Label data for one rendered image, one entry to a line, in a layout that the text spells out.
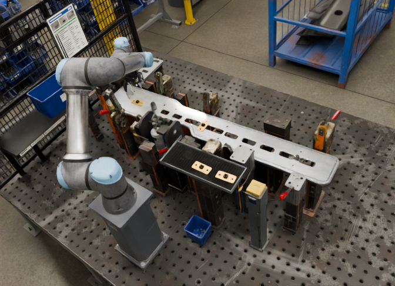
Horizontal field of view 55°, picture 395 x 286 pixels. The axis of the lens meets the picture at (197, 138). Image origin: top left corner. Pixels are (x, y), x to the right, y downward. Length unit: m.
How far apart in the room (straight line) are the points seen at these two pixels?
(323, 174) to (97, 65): 1.08
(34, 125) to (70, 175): 0.84
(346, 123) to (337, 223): 0.71
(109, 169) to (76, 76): 0.39
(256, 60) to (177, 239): 2.60
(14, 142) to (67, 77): 0.85
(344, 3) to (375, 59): 0.64
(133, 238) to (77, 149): 0.48
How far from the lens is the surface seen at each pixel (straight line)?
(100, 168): 1.55
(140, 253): 1.91
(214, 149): 1.82
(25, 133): 2.39
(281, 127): 1.97
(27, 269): 3.14
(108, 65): 1.57
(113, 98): 2.11
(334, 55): 3.97
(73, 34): 2.60
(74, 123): 1.60
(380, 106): 3.71
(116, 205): 1.66
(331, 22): 3.80
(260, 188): 1.56
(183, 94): 2.29
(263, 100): 2.61
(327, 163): 1.86
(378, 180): 2.23
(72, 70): 1.60
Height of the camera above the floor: 2.43
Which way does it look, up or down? 46 degrees down
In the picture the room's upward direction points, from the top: 12 degrees counter-clockwise
